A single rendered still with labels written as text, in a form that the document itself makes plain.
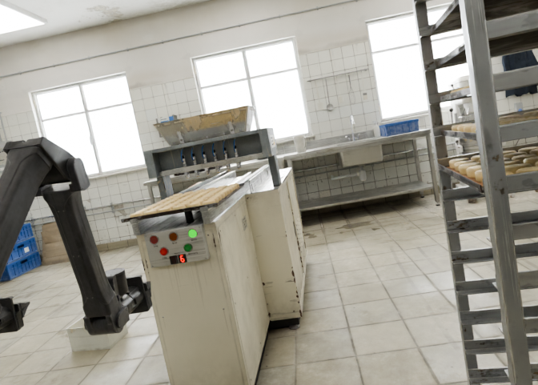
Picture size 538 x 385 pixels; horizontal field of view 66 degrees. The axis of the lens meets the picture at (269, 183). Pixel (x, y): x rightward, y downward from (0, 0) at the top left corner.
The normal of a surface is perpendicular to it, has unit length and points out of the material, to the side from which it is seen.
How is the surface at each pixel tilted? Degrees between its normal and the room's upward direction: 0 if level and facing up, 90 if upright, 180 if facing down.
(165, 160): 90
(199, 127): 115
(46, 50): 90
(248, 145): 90
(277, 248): 90
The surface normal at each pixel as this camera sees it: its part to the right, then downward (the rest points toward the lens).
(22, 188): 0.98, -0.16
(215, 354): -0.11, 0.13
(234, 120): -0.03, 0.53
